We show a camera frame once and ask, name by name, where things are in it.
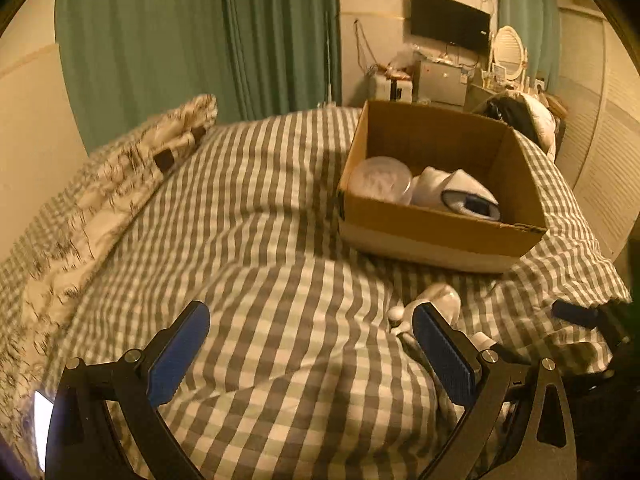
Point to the green curtain left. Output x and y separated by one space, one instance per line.
126 60

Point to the white phone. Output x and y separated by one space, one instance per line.
43 408

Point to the black wall television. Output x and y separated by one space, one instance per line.
451 22

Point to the silver mini fridge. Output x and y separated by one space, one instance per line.
439 83

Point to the green curtain right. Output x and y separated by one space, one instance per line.
538 24

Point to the white suitcase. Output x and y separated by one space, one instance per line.
384 88

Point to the white mesh sock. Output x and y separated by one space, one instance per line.
456 192

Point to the louvered wardrobe doors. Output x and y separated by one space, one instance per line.
599 155

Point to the white jacket on chair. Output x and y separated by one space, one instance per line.
533 120

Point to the grey checkered duvet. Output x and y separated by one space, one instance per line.
299 377

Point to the clear plastic round container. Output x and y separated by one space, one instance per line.
382 178

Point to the brown cardboard box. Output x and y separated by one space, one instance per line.
424 136

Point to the white oval vanity mirror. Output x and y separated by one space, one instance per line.
508 53

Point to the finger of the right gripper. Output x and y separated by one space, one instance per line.
590 318

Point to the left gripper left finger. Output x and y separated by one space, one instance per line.
170 353

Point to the white printed tube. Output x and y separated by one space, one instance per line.
481 341

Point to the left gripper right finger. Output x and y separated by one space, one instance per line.
451 355

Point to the floral patterned pillow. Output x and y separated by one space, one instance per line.
43 280

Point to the green curtain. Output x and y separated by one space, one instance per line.
126 60
538 24

